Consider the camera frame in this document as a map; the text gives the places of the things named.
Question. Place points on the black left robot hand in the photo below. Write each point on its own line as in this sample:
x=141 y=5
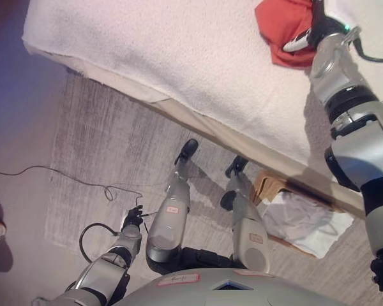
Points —
x=134 y=216

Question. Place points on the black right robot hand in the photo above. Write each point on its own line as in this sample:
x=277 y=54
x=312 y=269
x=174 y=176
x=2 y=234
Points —
x=325 y=22

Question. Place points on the red cloth garment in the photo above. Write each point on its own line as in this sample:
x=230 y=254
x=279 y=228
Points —
x=281 y=28

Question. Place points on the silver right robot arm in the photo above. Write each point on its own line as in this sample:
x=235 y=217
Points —
x=364 y=146

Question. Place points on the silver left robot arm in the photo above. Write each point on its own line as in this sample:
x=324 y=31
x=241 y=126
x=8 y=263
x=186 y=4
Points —
x=115 y=264

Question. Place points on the tan woven basket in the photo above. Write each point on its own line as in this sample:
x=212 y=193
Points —
x=268 y=185

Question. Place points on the bed with white blanket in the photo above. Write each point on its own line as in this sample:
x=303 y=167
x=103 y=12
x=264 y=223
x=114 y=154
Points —
x=178 y=57

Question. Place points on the silver left robot leg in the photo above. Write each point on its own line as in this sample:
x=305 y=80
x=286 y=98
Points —
x=172 y=220

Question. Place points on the silver robot leg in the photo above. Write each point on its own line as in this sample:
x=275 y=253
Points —
x=249 y=229
x=172 y=220

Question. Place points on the grey rug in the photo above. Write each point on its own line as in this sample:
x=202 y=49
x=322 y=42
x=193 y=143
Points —
x=108 y=143

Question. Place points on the silver right robot leg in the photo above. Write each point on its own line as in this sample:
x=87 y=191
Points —
x=249 y=229

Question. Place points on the beige duvet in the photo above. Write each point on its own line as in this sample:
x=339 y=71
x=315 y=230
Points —
x=210 y=127

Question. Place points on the grey robot torso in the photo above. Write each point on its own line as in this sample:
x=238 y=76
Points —
x=229 y=288

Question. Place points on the white cloth garment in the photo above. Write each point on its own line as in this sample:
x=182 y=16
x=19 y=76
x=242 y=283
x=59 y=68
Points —
x=306 y=223

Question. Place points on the brown bed frame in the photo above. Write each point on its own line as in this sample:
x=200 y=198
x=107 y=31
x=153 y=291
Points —
x=309 y=188

